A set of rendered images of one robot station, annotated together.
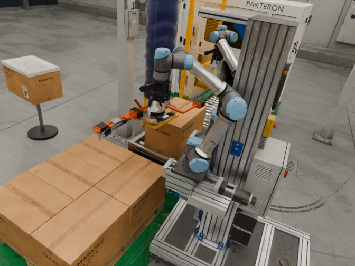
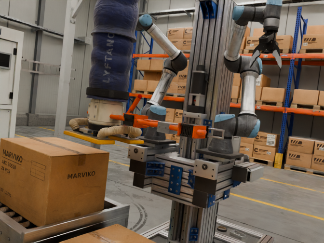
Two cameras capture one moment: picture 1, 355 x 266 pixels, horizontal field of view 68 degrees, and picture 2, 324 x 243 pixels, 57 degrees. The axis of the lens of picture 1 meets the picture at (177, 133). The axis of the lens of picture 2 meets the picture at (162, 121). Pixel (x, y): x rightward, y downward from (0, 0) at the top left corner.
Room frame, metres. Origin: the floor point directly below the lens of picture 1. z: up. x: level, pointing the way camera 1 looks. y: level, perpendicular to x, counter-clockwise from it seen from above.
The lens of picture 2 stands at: (1.46, 1.71, 1.27)
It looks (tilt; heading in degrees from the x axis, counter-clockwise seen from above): 3 degrees down; 282
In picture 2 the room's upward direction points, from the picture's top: 7 degrees clockwise
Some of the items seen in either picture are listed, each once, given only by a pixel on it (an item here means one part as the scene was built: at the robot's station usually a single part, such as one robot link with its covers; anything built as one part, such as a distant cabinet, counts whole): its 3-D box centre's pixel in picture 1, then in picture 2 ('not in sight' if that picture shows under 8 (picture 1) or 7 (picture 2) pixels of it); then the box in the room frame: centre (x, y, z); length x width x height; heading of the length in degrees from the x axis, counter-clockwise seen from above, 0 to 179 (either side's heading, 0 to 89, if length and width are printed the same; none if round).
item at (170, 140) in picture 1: (175, 126); (51, 176); (2.50, 0.03, 0.75); 0.60 x 0.40 x 0.40; 154
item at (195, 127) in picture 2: (101, 127); (191, 130); (1.59, 0.54, 1.19); 0.08 x 0.07 x 0.05; 148
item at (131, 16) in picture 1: (132, 23); not in sight; (3.24, 0.68, 1.62); 0.20 x 0.05 x 0.30; 154
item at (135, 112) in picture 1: (136, 113); (135, 120); (1.88, 0.35, 1.19); 0.10 x 0.08 x 0.06; 58
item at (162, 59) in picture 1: (162, 59); (273, 9); (1.30, 0.12, 1.82); 0.09 x 0.08 x 0.11; 98
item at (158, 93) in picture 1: (160, 89); (269, 41); (1.30, 0.12, 1.66); 0.09 x 0.08 x 0.12; 68
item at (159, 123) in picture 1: (163, 118); (117, 134); (2.04, 0.14, 1.08); 0.34 x 0.10 x 0.05; 148
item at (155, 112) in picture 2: (217, 118); (156, 114); (1.94, -0.32, 1.20); 0.13 x 0.12 x 0.14; 128
